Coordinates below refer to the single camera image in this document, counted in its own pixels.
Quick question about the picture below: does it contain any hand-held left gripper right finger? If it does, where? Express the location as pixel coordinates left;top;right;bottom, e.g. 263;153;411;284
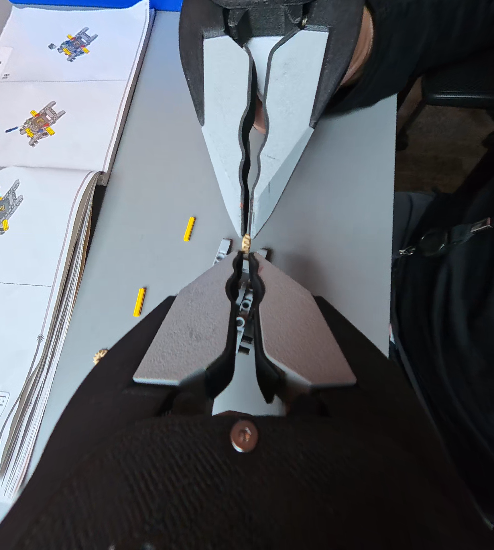
249;253;358;404

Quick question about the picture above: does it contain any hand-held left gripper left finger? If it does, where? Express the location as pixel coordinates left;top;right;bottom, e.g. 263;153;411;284
133;250;243;398

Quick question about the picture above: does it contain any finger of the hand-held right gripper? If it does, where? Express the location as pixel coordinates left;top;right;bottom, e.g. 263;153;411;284
202;34;255;236
249;30;330;236

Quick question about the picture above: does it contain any grey lego frame assembly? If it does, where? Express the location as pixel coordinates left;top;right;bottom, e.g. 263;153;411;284
212;238;270;357

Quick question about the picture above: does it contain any white lego instruction booklet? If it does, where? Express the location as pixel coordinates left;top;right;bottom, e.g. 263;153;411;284
0;0;156;503

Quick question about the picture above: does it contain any person's right hand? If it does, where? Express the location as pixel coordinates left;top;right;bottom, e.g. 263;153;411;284
345;8;376;84

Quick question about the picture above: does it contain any black mesh chair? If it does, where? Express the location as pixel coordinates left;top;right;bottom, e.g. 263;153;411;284
397;52;494;151

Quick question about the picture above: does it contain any black badge reel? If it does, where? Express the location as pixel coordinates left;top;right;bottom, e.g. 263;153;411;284
397;217;494;258

